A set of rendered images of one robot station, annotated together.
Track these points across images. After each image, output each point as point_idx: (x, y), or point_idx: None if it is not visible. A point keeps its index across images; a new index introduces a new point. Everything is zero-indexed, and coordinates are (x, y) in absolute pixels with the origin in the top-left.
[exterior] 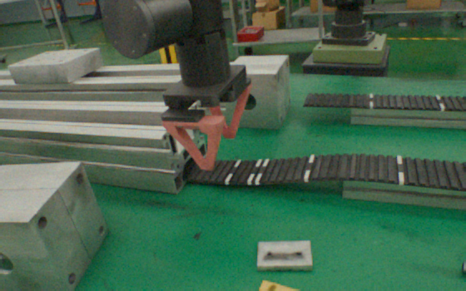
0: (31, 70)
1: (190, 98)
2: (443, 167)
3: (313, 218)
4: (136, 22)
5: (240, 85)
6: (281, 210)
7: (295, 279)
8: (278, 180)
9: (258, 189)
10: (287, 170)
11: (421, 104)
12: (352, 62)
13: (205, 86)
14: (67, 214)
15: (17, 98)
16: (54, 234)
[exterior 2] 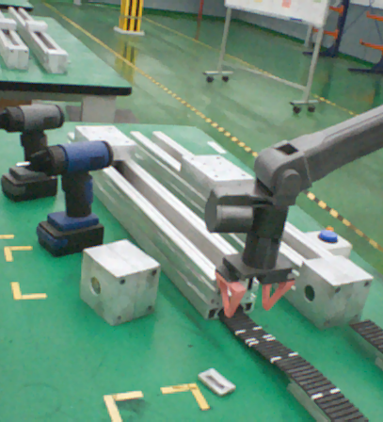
0: (194, 170)
1: (233, 267)
2: (353, 413)
3: (255, 383)
4: (214, 217)
5: (277, 277)
6: (246, 368)
7: (208, 394)
8: (260, 350)
9: (250, 350)
10: (272, 350)
11: None
12: None
13: (248, 266)
14: (135, 286)
15: (175, 182)
16: (124, 291)
